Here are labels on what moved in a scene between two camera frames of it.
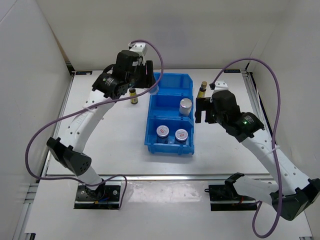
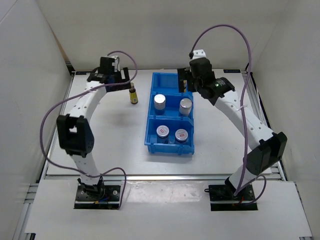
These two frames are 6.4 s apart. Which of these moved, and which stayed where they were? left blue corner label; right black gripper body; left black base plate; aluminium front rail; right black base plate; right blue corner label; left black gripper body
Moved: right black gripper body; left black gripper body
Stayed: left black base plate; right blue corner label; right black base plate; aluminium front rail; left blue corner label
